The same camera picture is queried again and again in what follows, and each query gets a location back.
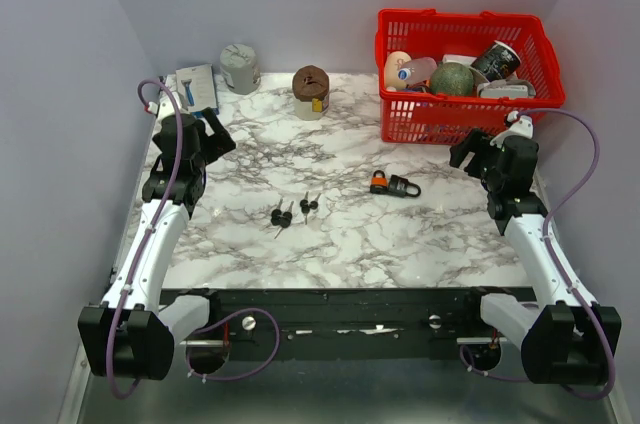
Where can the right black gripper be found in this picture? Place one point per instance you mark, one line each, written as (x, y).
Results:
(475, 142)

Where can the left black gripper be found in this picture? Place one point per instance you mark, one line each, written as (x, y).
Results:
(219, 143)

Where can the black key bunch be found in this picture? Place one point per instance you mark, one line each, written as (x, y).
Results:
(307, 205)
(281, 218)

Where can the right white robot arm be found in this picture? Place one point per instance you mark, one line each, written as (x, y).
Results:
(568, 339)

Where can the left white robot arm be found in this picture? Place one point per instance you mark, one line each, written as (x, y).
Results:
(129, 333)

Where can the razor package box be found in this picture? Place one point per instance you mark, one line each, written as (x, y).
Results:
(196, 87)

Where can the red plastic basket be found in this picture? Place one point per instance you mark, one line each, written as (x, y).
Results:
(424, 118)

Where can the white box in basket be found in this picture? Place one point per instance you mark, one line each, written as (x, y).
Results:
(506, 89)

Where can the green round melon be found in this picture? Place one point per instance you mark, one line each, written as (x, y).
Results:
(452, 79)

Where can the grey marble cup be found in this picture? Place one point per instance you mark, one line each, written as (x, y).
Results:
(239, 68)

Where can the orange black padlock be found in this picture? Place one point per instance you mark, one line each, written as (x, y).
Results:
(394, 186)

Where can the pink plastic bottle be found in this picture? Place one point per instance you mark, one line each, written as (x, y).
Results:
(417, 71)

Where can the black paper cup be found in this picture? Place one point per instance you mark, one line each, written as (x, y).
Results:
(498, 62)

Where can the brown lidded white jar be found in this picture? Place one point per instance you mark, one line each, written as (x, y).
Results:
(311, 90)

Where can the beige egg shaped toy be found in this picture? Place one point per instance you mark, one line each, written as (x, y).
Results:
(394, 63)

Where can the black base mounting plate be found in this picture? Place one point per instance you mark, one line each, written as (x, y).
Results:
(344, 324)

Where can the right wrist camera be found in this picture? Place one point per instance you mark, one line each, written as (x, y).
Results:
(517, 125)

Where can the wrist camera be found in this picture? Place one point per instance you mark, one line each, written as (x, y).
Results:
(160, 110)
(517, 125)

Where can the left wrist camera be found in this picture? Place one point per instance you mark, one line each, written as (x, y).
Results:
(160, 110)

